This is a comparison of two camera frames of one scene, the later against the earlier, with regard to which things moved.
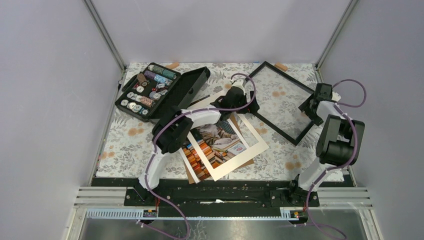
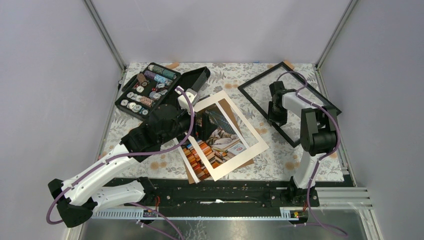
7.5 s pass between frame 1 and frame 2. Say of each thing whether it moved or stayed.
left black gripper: moved
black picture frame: moved
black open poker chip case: stayed
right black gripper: moved
